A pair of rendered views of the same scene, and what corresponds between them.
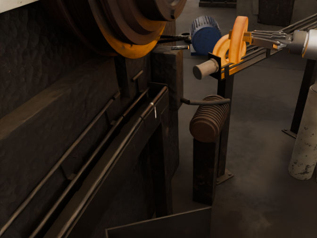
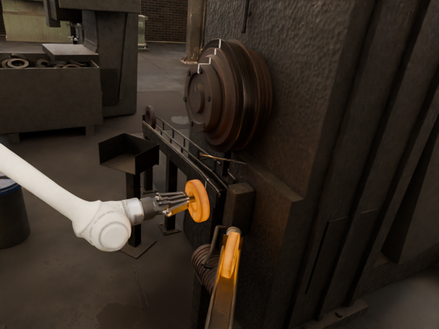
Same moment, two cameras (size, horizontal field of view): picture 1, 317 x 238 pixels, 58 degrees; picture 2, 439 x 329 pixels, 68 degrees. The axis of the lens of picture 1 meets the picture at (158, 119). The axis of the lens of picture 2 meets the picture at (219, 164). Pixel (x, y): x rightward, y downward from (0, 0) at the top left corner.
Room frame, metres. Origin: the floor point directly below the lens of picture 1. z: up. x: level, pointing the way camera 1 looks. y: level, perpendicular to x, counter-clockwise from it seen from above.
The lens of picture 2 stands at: (1.58, -1.07, 1.49)
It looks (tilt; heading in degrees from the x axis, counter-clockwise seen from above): 27 degrees down; 125
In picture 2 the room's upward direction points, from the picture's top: 6 degrees clockwise
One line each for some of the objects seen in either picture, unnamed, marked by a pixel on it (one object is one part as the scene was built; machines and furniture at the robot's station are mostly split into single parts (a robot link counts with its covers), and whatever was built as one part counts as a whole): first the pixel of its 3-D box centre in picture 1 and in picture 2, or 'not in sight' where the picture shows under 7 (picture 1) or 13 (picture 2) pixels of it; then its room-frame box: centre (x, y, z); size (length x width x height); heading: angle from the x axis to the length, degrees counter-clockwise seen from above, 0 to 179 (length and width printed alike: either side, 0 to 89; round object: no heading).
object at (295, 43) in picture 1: (288, 41); (154, 206); (0.89, -0.44, 0.83); 0.09 x 0.08 x 0.07; 64
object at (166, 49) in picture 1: (167, 79); (238, 210); (1.00, -0.05, 0.68); 0.11 x 0.08 x 0.24; 65
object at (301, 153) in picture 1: (311, 134); not in sight; (1.11, -0.75, 0.26); 0.12 x 0.12 x 0.52
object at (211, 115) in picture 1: (208, 153); (209, 303); (1.02, -0.22, 0.27); 0.22 x 0.13 x 0.53; 155
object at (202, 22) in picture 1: (204, 34); not in sight; (2.99, -0.55, 0.17); 0.57 x 0.31 x 0.34; 175
